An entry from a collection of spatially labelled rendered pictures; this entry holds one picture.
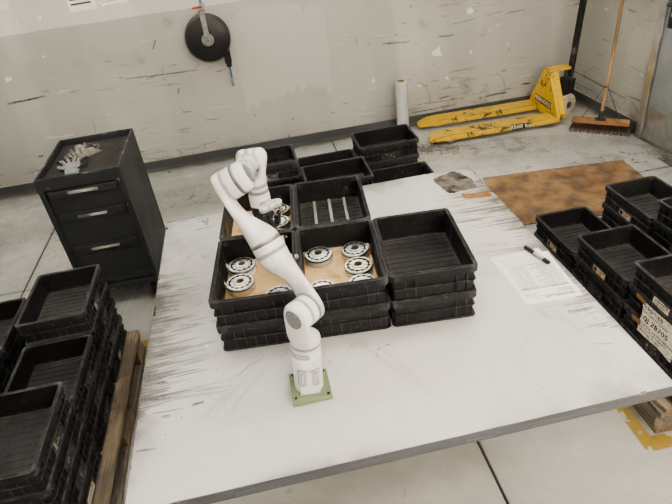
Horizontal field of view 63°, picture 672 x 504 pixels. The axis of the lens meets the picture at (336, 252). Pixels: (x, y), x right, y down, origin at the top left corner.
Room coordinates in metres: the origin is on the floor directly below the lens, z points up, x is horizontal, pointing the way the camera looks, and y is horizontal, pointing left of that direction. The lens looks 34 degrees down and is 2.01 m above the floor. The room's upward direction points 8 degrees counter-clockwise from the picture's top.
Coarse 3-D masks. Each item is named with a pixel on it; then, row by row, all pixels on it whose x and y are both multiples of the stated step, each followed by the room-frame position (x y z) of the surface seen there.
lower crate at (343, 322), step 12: (336, 312) 1.44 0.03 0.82; (348, 312) 1.44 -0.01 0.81; (360, 312) 1.44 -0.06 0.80; (372, 312) 1.45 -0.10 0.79; (384, 312) 1.45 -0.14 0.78; (324, 324) 1.45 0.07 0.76; (336, 324) 1.44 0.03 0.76; (348, 324) 1.45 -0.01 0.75; (360, 324) 1.45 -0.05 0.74; (372, 324) 1.45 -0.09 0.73; (384, 324) 1.45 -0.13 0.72; (324, 336) 1.44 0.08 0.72
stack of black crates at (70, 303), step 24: (96, 264) 2.31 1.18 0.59; (48, 288) 2.28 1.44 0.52; (72, 288) 2.29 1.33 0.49; (96, 288) 2.18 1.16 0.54; (24, 312) 2.00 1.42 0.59; (48, 312) 2.11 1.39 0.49; (72, 312) 2.09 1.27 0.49; (96, 312) 2.06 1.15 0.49; (24, 336) 1.91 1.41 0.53; (48, 336) 1.91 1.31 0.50; (72, 336) 1.91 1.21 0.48; (96, 336) 1.96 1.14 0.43; (120, 336) 2.20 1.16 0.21; (120, 360) 2.08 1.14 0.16
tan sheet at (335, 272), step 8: (336, 248) 1.81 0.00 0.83; (368, 248) 1.78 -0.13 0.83; (304, 256) 1.78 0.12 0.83; (336, 256) 1.75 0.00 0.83; (368, 256) 1.73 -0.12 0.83; (304, 264) 1.73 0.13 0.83; (336, 264) 1.70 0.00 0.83; (344, 264) 1.69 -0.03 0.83; (312, 272) 1.67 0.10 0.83; (320, 272) 1.66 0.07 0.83; (328, 272) 1.66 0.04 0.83; (336, 272) 1.65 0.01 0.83; (344, 272) 1.64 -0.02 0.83; (312, 280) 1.62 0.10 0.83; (336, 280) 1.60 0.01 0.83; (344, 280) 1.59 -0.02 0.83
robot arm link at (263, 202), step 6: (252, 198) 1.69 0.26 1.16; (258, 198) 1.69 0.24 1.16; (264, 198) 1.69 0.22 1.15; (270, 198) 1.72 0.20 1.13; (276, 198) 1.70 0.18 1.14; (252, 204) 1.69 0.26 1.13; (258, 204) 1.68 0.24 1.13; (264, 204) 1.67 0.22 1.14; (270, 204) 1.66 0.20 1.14; (276, 204) 1.67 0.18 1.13; (264, 210) 1.64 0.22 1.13; (270, 210) 1.66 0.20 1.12
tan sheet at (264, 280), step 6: (258, 264) 1.77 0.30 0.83; (258, 270) 1.73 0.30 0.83; (264, 270) 1.72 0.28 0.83; (228, 276) 1.72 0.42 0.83; (258, 276) 1.69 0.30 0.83; (264, 276) 1.69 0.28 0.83; (270, 276) 1.68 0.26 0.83; (276, 276) 1.67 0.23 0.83; (258, 282) 1.65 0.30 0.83; (264, 282) 1.65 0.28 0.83; (270, 282) 1.64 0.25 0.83; (276, 282) 1.64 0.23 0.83; (282, 282) 1.63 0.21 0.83; (258, 288) 1.61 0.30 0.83; (264, 288) 1.61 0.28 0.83; (228, 294) 1.60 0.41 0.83; (252, 294) 1.58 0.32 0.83; (258, 294) 1.58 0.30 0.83
